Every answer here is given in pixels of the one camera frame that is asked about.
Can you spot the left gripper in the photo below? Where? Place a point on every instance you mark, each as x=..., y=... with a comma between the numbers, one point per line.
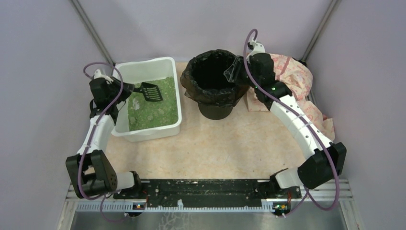
x=119, y=88

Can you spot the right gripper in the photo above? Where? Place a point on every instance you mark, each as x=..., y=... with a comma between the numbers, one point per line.
x=246, y=71

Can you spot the black litter scoop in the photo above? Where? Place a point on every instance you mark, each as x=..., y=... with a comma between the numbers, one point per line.
x=150, y=92

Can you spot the white plastic litter box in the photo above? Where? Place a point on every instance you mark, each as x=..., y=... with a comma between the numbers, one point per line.
x=149, y=123

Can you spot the black trash bin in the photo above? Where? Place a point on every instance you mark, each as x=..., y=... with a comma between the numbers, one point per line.
x=215, y=111

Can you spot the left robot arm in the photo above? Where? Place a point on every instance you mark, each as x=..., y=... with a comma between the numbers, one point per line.
x=90, y=172

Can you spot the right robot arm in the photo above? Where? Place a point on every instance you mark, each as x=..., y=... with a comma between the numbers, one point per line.
x=324, y=159

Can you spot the black garbage bag liner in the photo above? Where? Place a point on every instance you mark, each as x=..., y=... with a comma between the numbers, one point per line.
x=204, y=80

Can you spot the pink floral cloth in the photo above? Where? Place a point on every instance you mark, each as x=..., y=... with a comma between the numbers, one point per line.
x=299, y=80

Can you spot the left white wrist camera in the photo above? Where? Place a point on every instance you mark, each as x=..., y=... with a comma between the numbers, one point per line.
x=99, y=75

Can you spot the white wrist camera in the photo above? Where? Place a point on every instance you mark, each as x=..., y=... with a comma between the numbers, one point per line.
x=99, y=75
x=255, y=48

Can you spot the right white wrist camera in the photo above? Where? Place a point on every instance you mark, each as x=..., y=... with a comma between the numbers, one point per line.
x=255, y=48

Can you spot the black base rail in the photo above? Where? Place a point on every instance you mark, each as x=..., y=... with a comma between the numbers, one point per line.
x=200, y=195

